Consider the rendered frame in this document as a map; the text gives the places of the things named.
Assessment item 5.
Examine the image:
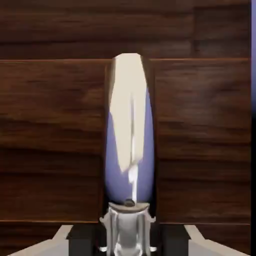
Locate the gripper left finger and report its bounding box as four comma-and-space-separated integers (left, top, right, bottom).
7, 223, 107, 256

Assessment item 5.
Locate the dark wood cabinet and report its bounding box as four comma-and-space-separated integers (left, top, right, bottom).
0, 0, 252, 256

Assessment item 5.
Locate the curved shiny metal handle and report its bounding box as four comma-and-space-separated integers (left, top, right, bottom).
99, 52, 157, 256

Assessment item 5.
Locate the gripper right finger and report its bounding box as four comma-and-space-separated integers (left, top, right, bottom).
151, 223, 251, 256

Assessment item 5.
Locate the dark wood cabinet door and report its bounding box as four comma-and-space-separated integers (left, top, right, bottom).
0, 58, 252, 224

